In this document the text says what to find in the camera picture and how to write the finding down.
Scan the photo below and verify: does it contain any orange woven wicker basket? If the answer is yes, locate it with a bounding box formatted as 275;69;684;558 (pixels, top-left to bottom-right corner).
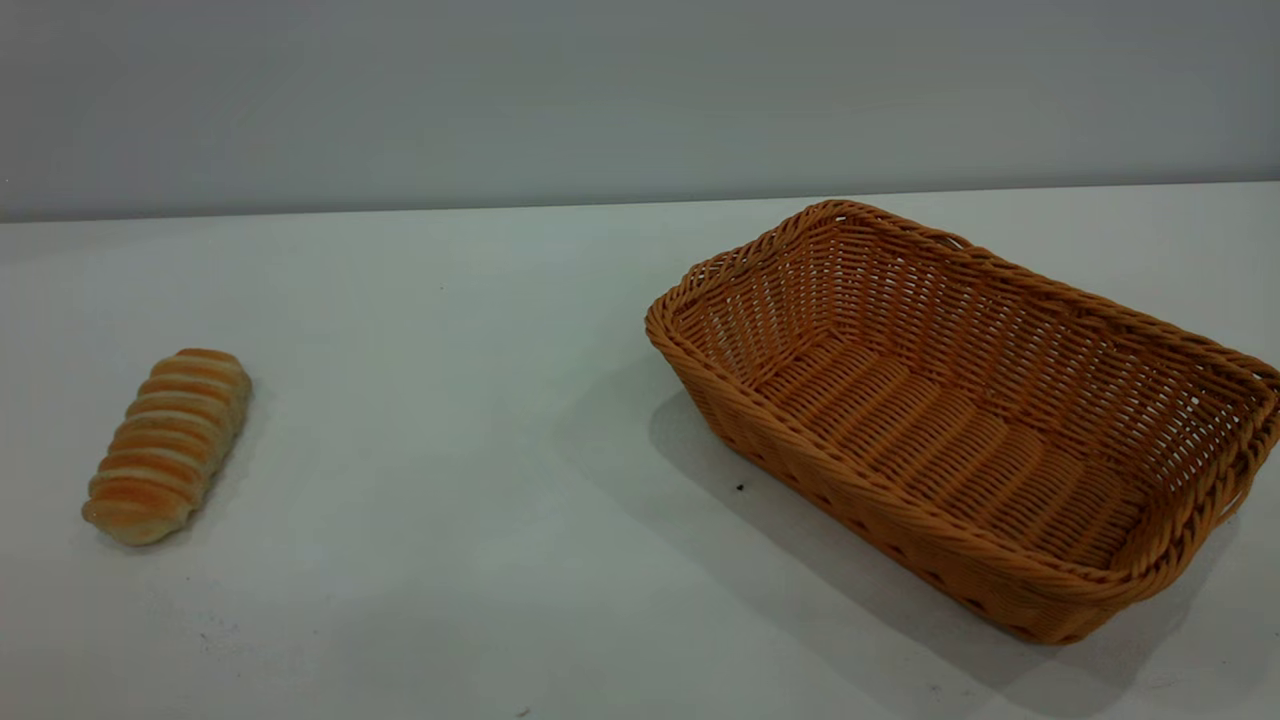
645;198;1280;646

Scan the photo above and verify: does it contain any striped long bread loaf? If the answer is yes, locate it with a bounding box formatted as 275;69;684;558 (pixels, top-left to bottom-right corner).
81;348;253;547

